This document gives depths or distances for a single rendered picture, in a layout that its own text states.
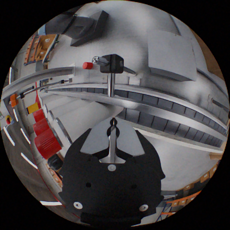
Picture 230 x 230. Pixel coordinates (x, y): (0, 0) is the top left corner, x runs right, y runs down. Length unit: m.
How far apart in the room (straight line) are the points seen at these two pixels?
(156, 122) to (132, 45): 0.24
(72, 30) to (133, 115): 0.42
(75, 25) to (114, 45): 0.21
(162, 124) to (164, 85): 0.11
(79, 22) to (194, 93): 0.48
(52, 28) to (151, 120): 0.48
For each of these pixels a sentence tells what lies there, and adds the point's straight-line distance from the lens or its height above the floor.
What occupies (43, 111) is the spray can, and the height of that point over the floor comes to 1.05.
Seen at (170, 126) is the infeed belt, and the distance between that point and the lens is 0.21.
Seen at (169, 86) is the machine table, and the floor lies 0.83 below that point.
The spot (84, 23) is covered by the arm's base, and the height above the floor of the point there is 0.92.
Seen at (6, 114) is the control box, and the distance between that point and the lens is 0.53.
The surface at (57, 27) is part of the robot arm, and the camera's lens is 0.38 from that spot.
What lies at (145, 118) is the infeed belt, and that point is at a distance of 0.20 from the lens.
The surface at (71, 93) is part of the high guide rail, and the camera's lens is 0.21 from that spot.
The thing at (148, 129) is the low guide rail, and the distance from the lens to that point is 0.18.
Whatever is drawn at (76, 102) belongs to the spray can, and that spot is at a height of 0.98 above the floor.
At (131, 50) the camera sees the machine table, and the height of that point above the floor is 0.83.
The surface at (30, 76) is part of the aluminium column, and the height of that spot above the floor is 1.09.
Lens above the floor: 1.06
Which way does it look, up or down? 51 degrees down
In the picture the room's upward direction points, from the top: 127 degrees counter-clockwise
